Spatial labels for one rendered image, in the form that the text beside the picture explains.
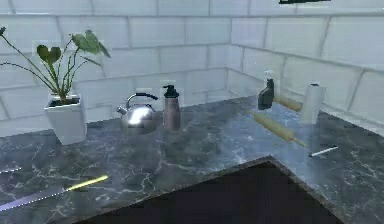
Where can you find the brown soap dispenser black pump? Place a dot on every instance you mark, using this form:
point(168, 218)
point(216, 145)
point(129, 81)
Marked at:
point(171, 113)

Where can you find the dark spray bottle white trigger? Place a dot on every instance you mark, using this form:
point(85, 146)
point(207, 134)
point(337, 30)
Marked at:
point(266, 96)

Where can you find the wooden rolling pin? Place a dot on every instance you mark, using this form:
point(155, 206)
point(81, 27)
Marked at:
point(277, 127)
point(288, 103)

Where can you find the white paper towel roll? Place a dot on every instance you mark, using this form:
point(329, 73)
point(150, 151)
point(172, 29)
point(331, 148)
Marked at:
point(312, 103)

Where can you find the green house plant white pot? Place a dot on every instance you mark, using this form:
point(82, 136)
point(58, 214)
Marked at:
point(66, 120)

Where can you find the white pen black tip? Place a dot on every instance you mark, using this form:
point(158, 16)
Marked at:
point(323, 151)

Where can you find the small silver utensil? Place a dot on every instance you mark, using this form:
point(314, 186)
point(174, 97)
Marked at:
point(10, 170)

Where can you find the black wall fixture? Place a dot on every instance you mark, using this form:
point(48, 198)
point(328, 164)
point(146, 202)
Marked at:
point(305, 1)

